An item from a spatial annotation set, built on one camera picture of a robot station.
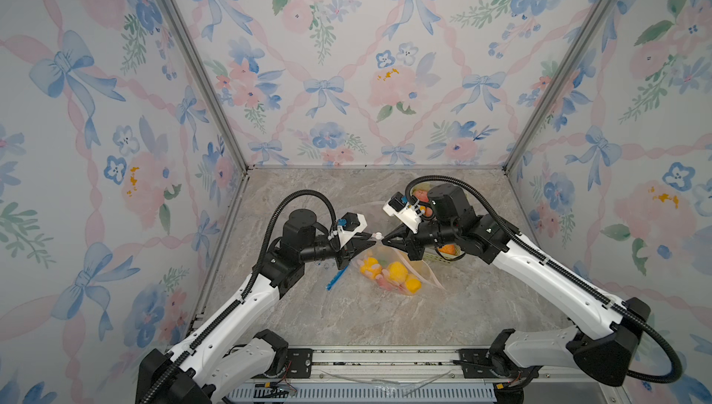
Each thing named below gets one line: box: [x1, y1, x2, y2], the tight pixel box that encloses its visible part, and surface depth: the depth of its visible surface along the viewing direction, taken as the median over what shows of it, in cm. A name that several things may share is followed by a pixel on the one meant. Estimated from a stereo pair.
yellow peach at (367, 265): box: [359, 256, 382, 279], surface depth 78 cm
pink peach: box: [376, 274, 393, 291], surface depth 79 cm
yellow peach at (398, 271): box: [388, 261, 408, 283], surface depth 76 cm
